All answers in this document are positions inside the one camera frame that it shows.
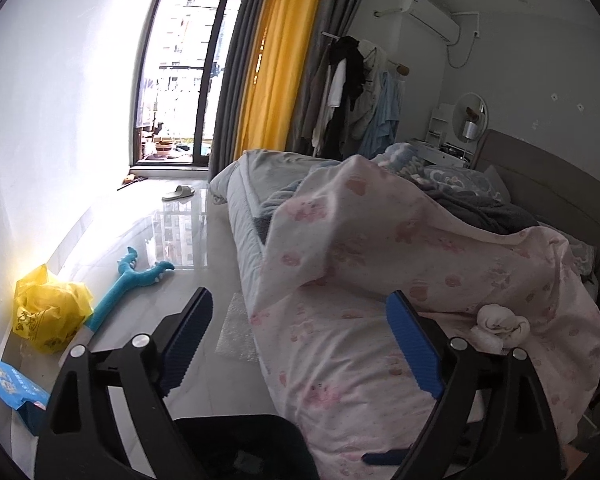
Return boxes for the white socks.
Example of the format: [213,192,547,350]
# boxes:
[470,304,531,354]

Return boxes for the black trash bin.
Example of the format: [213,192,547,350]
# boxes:
[174,414,320,480]

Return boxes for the blue paper bag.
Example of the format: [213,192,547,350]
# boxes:
[0,361,50,437]

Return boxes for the yellow plastic bag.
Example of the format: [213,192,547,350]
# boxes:
[12,264,93,354]

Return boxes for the teal plush toy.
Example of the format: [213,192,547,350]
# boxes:
[57,245,176,356]

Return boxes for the dark grey blanket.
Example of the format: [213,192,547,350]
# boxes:
[426,190,539,235]

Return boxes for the pink patterned duvet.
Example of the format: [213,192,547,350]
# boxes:
[240,156,600,479]

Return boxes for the grey blue patterned pillow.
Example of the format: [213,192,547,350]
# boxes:
[422,165,510,204]

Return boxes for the brown bed headboard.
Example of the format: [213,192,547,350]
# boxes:
[471,129,600,280]

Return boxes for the white mattress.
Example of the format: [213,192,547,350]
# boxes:
[209,148,339,304]

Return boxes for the white slipper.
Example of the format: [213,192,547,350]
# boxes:
[162,185,195,203]

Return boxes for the white dresser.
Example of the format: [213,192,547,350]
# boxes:
[410,103,472,168]

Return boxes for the round vanity mirror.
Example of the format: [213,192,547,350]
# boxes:
[451,92,489,142]

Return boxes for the hanging clothes on rack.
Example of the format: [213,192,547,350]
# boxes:
[302,32,411,160]

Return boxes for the balcony window door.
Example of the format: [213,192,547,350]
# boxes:
[131,0,242,167]

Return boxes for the white air conditioner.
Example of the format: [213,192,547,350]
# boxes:
[374,0,460,44]

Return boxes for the grey curtain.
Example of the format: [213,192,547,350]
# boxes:
[209,0,362,177]

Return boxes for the yellow curtain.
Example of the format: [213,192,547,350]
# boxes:
[234,0,320,156]

